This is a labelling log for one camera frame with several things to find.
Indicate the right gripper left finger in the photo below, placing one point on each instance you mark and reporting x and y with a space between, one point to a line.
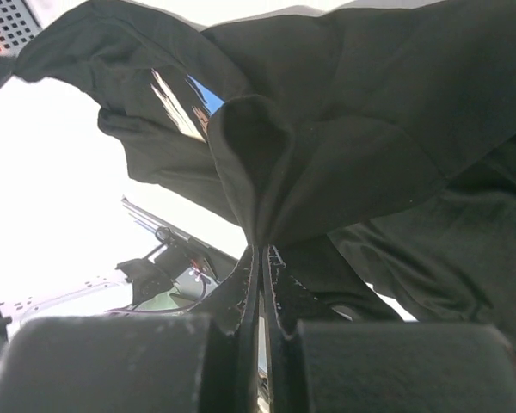
202 361

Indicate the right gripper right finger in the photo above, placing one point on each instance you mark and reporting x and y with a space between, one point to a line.
320 362

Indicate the white plastic laundry basket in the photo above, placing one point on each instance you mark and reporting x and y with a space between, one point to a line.
18 26

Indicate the black t shirt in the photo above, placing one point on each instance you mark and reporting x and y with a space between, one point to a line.
376 148

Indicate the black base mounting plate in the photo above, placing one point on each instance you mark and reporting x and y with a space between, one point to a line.
195 268

